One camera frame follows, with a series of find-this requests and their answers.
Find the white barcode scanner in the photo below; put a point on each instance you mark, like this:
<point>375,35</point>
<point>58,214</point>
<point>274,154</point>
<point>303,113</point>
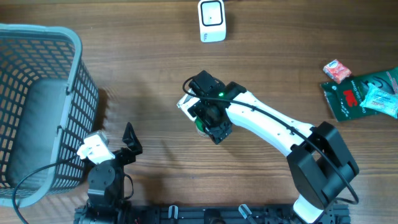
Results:
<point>212,21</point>

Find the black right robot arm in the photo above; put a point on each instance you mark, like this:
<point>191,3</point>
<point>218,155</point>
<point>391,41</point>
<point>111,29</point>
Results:
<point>319,160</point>

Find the green lid jar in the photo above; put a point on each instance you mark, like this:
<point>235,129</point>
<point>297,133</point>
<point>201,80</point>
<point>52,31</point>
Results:
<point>200,129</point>

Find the teal wipes packet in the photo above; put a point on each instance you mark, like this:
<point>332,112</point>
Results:
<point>381,101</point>

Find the grey plastic lattice basket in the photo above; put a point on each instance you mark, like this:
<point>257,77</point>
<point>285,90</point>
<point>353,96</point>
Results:
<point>48,106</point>

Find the small red orange packet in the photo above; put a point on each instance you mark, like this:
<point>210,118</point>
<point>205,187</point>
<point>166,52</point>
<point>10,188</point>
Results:
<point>337,71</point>

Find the green glove package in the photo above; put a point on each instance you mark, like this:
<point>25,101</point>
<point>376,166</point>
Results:
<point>344,99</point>

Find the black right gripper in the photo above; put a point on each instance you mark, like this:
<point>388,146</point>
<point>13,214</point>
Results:
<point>216,132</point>

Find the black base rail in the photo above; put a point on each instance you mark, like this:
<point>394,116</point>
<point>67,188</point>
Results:
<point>268,214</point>

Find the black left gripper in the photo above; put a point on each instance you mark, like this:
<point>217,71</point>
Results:
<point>129,157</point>

